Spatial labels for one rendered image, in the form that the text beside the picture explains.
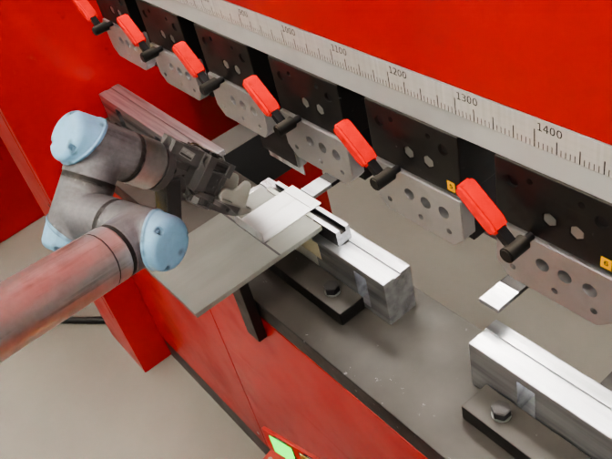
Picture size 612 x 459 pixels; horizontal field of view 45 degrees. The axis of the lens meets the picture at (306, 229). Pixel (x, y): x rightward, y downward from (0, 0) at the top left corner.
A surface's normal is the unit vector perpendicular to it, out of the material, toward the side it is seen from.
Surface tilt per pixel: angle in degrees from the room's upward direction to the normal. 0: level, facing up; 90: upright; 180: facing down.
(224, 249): 0
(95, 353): 0
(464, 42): 90
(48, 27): 90
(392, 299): 90
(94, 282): 85
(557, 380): 0
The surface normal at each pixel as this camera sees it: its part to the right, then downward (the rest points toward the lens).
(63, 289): 0.72, -0.17
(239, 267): -0.20, -0.74
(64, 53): 0.62, 0.41
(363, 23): -0.76, 0.53
